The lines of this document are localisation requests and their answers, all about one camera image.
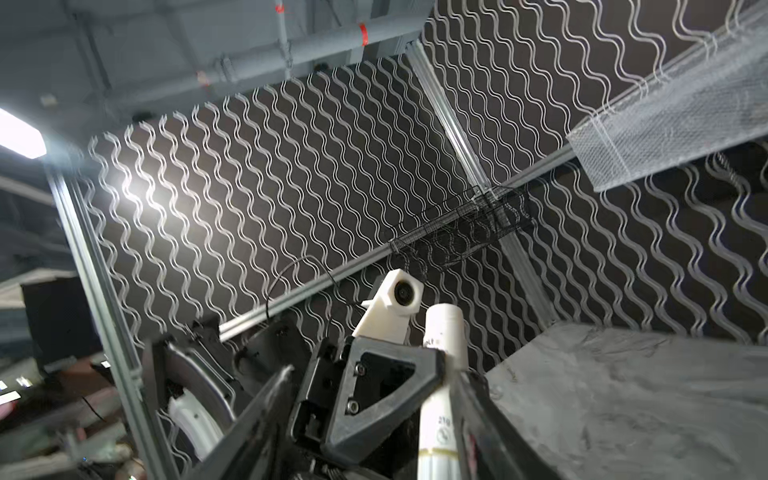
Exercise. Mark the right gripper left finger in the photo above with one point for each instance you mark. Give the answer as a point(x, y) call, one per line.
point(255, 446)

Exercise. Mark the white wire mesh basket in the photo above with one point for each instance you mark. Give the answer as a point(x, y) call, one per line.
point(711, 97)

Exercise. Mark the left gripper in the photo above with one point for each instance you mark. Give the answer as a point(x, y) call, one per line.
point(356, 393)

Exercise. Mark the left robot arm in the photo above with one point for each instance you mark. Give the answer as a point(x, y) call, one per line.
point(170, 372)

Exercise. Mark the white glue stick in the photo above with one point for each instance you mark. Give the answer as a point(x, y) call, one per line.
point(438, 456)

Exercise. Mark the black wire basket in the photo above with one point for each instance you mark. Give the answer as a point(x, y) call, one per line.
point(448, 232)

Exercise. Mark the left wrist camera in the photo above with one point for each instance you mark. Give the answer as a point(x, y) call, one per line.
point(388, 313)

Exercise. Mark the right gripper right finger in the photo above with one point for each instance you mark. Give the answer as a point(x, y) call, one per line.
point(488, 444)

